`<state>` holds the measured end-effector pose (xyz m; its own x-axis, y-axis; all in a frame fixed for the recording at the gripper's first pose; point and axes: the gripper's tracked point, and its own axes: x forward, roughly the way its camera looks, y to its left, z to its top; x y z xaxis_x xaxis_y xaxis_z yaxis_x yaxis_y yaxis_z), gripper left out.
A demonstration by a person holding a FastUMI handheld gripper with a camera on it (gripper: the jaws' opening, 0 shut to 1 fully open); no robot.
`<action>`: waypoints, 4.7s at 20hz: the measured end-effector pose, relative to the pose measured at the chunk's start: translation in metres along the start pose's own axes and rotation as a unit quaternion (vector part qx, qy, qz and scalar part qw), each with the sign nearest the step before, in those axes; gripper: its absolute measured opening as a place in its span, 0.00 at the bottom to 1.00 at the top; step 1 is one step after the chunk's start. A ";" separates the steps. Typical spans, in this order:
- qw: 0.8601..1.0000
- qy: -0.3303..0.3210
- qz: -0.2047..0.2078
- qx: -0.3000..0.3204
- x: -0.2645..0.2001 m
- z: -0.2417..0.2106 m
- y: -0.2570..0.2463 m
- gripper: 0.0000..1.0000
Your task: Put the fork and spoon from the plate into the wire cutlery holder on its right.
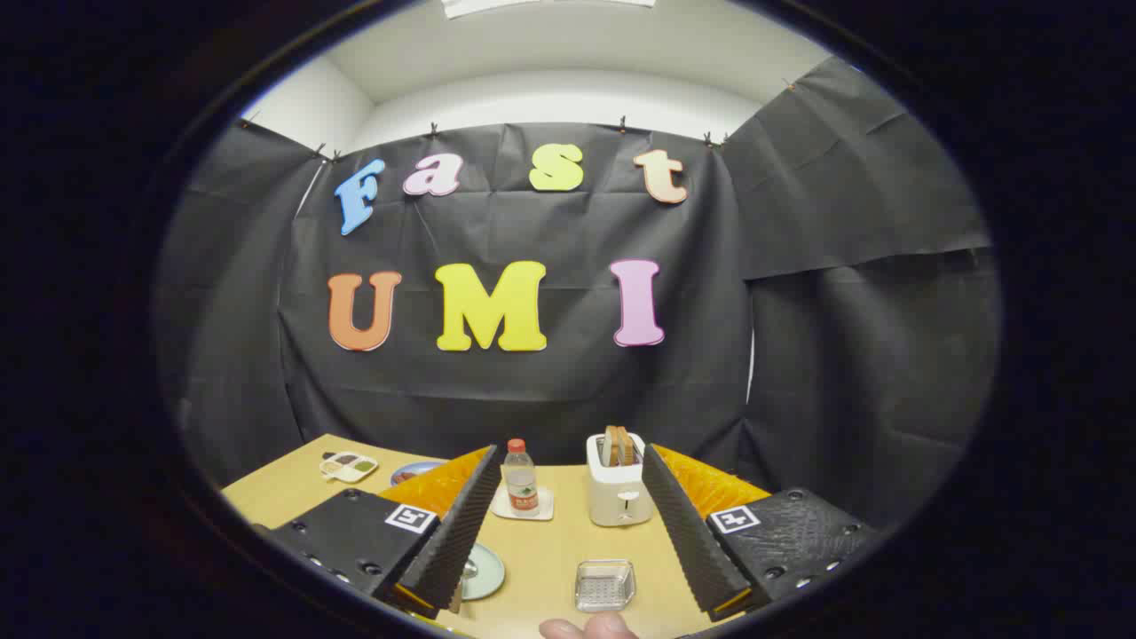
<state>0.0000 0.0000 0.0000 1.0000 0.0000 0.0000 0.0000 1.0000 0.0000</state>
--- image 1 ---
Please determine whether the ceiling light panel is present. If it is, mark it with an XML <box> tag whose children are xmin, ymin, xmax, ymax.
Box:
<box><xmin>441</xmin><ymin>0</ymin><xmax>658</xmax><ymax>20</ymax></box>

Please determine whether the white toaster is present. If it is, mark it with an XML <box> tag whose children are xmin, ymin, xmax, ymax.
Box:
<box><xmin>586</xmin><ymin>432</ymin><xmax>655</xmax><ymax>528</ymax></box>

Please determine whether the light green plate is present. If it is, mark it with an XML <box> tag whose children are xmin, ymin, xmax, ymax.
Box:
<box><xmin>460</xmin><ymin>542</ymin><xmax>507</xmax><ymax>602</ymax></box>

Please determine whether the white divided sauce dish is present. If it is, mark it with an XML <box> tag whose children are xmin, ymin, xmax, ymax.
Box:
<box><xmin>319</xmin><ymin>452</ymin><xmax>379</xmax><ymax>484</ymax></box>

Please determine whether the white square coaster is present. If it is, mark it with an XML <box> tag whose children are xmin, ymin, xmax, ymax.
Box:
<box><xmin>490</xmin><ymin>484</ymin><xmax>555</xmax><ymax>522</ymax></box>

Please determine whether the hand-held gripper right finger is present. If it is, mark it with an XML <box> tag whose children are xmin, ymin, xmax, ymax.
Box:
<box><xmin>641</xmin><ymin>442</ymin><xmax>884</xmax><ymax>622</ymax></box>

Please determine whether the clear glass tray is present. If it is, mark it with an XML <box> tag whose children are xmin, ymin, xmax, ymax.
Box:
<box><xmin>574</xmin><ymin>559</ymin><xmax>636</xmax><ymax>613</ymax></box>

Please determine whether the clear water bottle red cap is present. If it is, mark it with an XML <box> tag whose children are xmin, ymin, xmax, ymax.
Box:
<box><xmin>502</xmin><ymin>438</ymin><xmax>540</xmax><ymax>517</ymax></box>

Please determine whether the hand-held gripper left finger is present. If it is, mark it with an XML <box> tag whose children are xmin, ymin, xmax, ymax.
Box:
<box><xmin>253</xmin><ymin>444</ymin><xmax>504</xmax><ymax>620</ymax></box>

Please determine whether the blue plate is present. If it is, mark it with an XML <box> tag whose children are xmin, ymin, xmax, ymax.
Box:
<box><xmin>390</xmin><ymin>461</ymin><xmax>449</xmax><ymax>487</ymax></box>

